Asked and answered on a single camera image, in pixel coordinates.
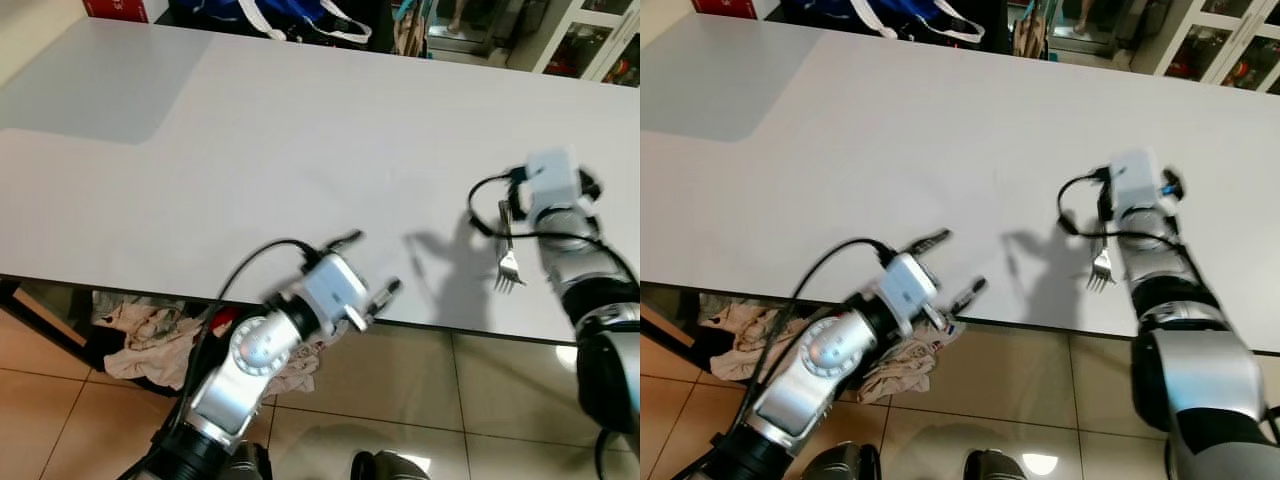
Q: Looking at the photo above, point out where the blue bag with white straps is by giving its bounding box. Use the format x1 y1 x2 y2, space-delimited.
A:
170 0 373 46
780 0 986 46

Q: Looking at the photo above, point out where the beige crumpled cloth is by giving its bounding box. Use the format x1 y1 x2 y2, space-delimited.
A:
700 295 791 381
95 300 206 391

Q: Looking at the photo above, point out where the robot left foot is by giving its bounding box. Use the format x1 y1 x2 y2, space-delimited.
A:
805 442 881 480
220 442 273 480

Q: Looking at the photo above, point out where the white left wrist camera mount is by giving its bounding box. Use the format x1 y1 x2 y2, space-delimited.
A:
880 252 946 326
300 252 373 331

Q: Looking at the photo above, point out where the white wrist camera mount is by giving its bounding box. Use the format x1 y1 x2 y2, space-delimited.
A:
1110 150 1166 216
880 252 946 326
300 252 373 331
522 148 586 216

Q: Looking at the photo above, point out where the white glass door cabinet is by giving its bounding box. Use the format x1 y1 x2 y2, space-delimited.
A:
505 0 641 89
1130 0 1280 96

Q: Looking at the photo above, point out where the beige fabric bag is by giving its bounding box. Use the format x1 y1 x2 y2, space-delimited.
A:
393 5 429 58
1012 8 1049 61

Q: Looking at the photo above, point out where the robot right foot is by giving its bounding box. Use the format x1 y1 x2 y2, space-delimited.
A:
965 450 1031 480
350 450 426 480

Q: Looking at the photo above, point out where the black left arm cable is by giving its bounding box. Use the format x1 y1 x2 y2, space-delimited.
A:
120 238 321 480
700 238 893 480

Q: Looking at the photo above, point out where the red cardboard box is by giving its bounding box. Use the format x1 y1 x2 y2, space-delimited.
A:
690 0 761 18
82 0 151 23

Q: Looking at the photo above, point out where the red crumpled cloth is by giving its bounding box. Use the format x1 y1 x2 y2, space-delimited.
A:
200 308 241 341

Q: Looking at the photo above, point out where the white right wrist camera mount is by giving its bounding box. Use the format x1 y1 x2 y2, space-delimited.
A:
1110 150 1166 216
522 148 586 216

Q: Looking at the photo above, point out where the white printed crumpled cloth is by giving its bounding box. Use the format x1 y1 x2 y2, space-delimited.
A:
265 335 331 396
860 335 951 406

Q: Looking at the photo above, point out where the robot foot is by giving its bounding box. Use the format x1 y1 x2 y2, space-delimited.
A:
805 442 881 480
220 442 273 480
350 450 426 480
965 450 1031 480

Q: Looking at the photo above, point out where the silver metal fork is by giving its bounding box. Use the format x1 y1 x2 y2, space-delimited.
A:
1088 215 1119 293
494 200 527 293

